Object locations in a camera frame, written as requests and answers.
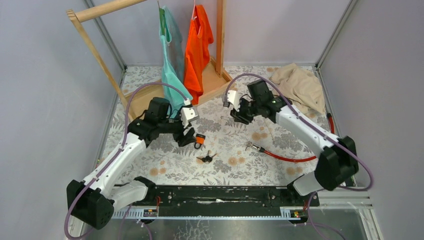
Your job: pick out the brass padlock with key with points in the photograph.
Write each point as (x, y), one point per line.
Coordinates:
(226, 118)

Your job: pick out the teal shirt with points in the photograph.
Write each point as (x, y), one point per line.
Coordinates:
(172, 72)

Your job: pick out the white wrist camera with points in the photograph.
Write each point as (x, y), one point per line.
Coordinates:
(188, 113)
(232, 98)

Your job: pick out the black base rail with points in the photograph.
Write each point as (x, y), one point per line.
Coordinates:
(211, 202)

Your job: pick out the floral patterned mat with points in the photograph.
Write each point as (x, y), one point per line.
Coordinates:
(260, 153)

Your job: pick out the black key bunch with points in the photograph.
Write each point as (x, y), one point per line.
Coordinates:
(208, 158)

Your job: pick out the green clothes hanger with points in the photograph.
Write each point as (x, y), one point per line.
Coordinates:
(162, 21)

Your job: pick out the white pink clothes hanger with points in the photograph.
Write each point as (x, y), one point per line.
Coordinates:
(195, 25)

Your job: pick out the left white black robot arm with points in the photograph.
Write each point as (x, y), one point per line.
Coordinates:
(94, 199)

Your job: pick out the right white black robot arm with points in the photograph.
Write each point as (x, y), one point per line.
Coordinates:
(336, 157)

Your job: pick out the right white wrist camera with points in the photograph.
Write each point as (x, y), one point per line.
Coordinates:
(232, 98)

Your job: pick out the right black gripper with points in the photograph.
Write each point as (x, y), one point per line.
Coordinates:
(238, 116)

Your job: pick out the orange shirt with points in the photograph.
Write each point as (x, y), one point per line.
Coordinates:
(197, 56)

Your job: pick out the orange black padlock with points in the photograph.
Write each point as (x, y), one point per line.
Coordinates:
(199, 141)

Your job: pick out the beige crumpled cloth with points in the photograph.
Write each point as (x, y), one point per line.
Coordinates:
(302, 87)

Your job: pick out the wooden clothes rack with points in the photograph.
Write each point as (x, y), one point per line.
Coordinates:
(216, 79)

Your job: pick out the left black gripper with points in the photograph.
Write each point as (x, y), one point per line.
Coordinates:
(183, 140)

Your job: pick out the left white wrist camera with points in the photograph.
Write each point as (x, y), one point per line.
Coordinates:
(188, 113)

